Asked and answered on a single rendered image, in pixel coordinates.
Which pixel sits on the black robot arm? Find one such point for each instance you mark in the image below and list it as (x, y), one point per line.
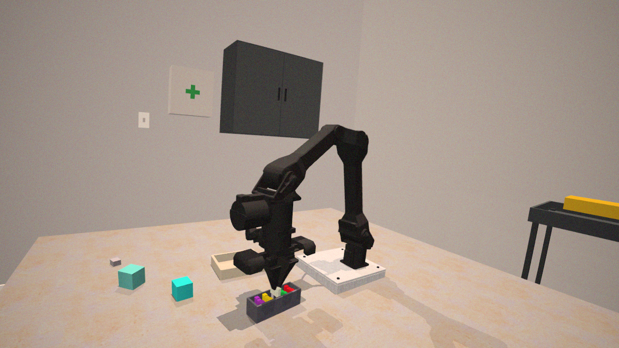
(285, 174)

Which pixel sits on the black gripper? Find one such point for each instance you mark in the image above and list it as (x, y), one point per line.
(278, 259)

